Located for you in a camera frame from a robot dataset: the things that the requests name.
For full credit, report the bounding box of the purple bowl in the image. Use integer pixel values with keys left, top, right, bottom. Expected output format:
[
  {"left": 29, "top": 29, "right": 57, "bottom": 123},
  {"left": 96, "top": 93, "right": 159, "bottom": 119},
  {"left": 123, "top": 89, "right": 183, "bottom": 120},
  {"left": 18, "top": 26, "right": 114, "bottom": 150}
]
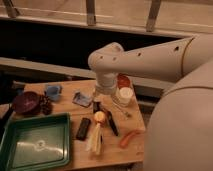
[{"left": 12, "top": 91, "right": 40, "bottom": 115}]

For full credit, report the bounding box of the metal fork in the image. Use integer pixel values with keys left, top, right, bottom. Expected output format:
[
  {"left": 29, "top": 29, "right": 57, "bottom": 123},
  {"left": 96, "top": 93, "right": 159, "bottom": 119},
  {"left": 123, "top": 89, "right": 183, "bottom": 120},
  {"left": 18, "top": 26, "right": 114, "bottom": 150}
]
[{"left": 112, "top": 101, "right": 132, "bottom": 118}]

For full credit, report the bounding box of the white cup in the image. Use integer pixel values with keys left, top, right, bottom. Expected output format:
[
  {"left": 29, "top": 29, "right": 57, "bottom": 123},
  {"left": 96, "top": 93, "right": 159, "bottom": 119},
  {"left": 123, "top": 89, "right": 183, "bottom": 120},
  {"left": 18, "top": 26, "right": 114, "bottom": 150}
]
[{"left": 119, "top": 87, "right": 133, "bottom": 105}]

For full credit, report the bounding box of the dark grape bunch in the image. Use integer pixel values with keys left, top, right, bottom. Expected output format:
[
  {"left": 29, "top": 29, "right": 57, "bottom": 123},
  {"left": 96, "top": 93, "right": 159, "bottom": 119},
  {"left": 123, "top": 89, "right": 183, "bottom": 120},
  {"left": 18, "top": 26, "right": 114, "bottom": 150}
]
[{"left": 39, "top": 95, "right": 53, "bottom": 115}]

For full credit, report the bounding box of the red yellow apple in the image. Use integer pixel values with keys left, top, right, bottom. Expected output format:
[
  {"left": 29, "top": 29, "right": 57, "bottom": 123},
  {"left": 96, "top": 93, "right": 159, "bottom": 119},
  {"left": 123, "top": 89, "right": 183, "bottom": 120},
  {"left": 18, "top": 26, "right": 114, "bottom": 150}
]
[{"left": 94, "top": 111, "right": 106, "bottom": 125}]

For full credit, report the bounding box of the black eraser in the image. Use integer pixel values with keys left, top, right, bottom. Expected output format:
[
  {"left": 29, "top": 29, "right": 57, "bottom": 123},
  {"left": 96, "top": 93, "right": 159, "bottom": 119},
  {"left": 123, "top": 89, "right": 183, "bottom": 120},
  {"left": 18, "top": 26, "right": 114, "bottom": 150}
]
[{"left": 76, "top": 118, "right": 91, "bottom": 140}]

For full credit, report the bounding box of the blue grey cloth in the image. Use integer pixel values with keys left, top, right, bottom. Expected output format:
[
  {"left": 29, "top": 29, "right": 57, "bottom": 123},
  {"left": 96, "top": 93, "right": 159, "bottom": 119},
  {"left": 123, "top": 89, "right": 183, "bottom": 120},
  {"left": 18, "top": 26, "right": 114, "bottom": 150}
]
[{"left": 72, "top": 91, "right": 92, "bottom": 107}]

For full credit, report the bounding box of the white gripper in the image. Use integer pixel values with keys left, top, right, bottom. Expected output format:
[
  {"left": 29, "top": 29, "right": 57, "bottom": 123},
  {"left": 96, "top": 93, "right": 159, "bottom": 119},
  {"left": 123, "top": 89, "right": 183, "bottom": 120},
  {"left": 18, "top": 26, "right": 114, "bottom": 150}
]
[{"left": 95, "top": 84, "right": 116, "bottom": 95}]

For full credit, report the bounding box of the orange carrot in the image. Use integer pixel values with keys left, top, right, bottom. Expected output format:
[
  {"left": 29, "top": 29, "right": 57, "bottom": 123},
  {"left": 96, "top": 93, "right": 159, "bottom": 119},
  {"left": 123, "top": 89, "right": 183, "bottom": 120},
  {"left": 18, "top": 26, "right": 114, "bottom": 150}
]
[{"left": 119, "top": 130, "right": 141, "bottom": 148}]

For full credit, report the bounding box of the green plastic tray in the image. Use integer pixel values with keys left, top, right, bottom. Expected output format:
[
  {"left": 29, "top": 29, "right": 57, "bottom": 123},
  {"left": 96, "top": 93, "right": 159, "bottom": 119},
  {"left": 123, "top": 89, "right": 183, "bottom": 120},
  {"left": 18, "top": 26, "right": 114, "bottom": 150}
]
[{"left": 0, "top": 113, "right": 70, "bottom": 171}]

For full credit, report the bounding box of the blue plastic cup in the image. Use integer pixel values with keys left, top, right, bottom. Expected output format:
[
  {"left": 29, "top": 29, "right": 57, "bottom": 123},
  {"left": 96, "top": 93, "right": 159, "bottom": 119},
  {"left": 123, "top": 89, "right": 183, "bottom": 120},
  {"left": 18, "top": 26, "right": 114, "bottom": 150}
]
[{"left": 44, "top": 85, "right": 62, "bottom": 101}]

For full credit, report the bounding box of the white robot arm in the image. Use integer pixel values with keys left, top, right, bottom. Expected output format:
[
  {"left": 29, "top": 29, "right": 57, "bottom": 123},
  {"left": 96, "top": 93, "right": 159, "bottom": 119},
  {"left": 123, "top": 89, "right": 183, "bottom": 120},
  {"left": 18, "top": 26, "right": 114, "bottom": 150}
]
[{"left": 88, "top": 34, "right": 213, "bottom": 171}]

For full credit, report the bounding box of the black handled knife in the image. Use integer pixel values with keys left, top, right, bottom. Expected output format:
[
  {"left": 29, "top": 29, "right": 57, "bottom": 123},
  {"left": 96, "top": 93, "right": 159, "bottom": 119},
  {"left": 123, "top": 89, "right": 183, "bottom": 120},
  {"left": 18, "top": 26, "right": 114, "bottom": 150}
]
[{"left": 101, "top": 107, "right": 119, "bottom": 136}]

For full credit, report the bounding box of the red bowl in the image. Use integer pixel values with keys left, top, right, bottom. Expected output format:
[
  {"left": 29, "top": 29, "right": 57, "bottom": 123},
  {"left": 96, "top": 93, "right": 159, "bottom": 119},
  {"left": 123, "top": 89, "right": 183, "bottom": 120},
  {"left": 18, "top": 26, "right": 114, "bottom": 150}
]
[{"left": 117, "top": 74, "right": 130, "bottom": 89}]

